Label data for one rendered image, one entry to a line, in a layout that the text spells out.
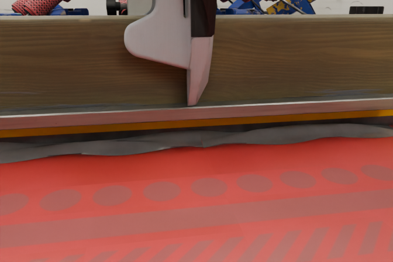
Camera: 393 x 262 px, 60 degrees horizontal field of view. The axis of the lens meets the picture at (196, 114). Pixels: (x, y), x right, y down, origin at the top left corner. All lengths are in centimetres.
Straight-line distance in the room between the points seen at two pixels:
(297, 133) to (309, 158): 4
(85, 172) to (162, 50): 10
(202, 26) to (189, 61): 2
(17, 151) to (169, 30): 14
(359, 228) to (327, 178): 5
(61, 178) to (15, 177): 3
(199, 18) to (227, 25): 4
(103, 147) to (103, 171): 3
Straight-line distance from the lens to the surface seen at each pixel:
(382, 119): 35
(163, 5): 24
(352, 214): 21
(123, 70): 26
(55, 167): 26
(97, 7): 450
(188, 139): 28
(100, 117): 25
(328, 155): 28
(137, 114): 25
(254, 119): 29
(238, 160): 25
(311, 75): 29
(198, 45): 23
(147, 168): 24
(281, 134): 30
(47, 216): 21
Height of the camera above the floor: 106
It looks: 18 degrees down
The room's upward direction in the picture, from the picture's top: straight up
